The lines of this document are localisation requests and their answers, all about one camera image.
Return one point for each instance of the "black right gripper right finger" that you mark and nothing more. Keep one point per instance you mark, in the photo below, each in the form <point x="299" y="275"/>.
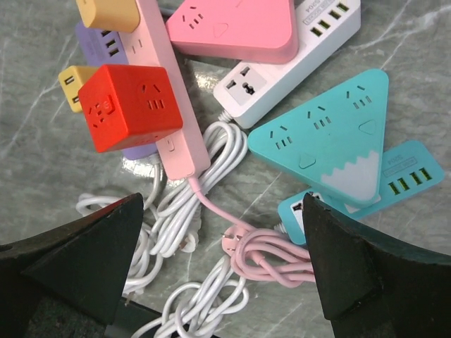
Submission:
<point x="371" y="284"/>

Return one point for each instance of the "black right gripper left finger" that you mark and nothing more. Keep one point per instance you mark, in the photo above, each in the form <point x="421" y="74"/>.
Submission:
<point x="68" y="281"/>

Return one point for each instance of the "pink long power strip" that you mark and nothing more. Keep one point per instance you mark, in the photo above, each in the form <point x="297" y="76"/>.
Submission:
<point x="182" y="151"/>

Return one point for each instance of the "red cube socket adapter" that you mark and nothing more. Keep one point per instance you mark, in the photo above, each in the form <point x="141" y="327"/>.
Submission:
<point x="129" y="105"/>

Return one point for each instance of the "purple USB power strip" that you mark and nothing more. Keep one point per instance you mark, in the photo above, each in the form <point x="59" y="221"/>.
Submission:
<point x="101" y="47"/>

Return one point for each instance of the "yellow USB charger plug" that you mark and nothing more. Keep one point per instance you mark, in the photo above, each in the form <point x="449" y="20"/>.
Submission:
<point x="111" y="15"/>

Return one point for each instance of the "pink triangular socket adapter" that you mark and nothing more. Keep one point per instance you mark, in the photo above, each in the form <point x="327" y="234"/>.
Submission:
<point x="257" y="31"/>

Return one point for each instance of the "teal triangular socket adapter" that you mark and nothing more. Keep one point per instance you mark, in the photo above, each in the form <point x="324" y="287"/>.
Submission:
<point x="333" y="142"/>

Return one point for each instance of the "teal USB power strip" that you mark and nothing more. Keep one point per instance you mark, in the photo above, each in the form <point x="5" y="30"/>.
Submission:
<point x="407" y="169"/>

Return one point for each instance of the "white USB power strip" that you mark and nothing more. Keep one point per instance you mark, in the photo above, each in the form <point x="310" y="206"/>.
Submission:
<point x="250" y="90"/>

